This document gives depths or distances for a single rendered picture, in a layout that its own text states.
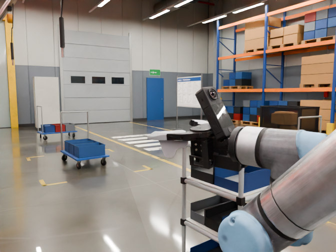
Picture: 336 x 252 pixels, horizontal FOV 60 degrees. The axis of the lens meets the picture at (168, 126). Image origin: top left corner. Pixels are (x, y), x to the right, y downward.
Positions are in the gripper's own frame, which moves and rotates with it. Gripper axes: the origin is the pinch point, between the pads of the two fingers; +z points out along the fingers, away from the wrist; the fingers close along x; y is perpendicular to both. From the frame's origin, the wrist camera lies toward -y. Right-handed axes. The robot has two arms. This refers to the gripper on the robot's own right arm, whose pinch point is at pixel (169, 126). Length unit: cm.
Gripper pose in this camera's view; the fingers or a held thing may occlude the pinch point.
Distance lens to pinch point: 70.5
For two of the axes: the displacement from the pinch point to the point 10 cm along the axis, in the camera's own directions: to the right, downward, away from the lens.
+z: -7.2, -0.8, 6.9
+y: 1.0, 9.7, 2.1
